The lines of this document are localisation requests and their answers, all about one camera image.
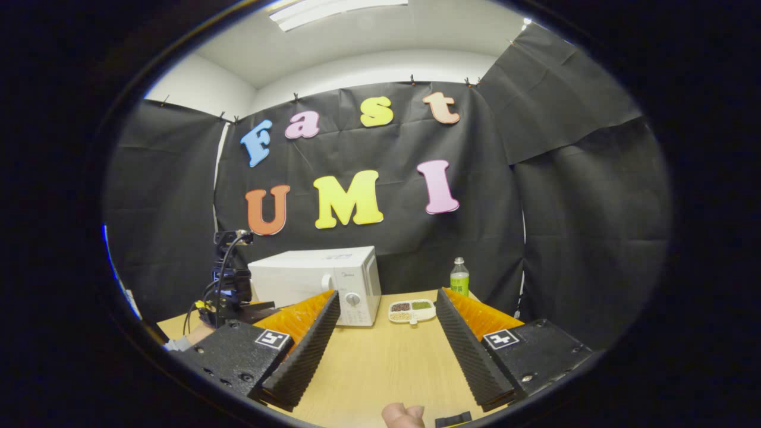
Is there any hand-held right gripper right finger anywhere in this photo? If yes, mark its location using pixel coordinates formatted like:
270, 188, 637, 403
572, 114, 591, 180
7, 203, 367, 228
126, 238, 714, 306
436, 287, 595, 413

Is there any long ceiling light panel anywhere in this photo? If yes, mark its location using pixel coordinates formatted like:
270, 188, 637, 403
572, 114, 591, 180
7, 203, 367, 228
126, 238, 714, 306
268, 0, 410, 32

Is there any white divided grain dish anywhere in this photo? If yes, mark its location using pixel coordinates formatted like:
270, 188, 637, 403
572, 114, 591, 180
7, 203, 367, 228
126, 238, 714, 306
388, 299, 438, 325

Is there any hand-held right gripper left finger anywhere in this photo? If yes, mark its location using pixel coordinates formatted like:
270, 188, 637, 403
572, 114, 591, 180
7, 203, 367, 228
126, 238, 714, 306
172, 290, 341, 413

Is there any white microwave oven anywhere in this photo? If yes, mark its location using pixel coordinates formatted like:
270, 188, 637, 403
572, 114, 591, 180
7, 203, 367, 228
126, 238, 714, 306
248, 246, 382, 328

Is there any green drink bottle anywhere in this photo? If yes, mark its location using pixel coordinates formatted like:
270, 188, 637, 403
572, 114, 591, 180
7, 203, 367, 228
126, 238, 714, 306
449, 257, 470, 298

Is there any black backdrop cloth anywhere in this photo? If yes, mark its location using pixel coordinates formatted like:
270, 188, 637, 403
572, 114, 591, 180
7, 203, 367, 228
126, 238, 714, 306
102, 23, 672, 351

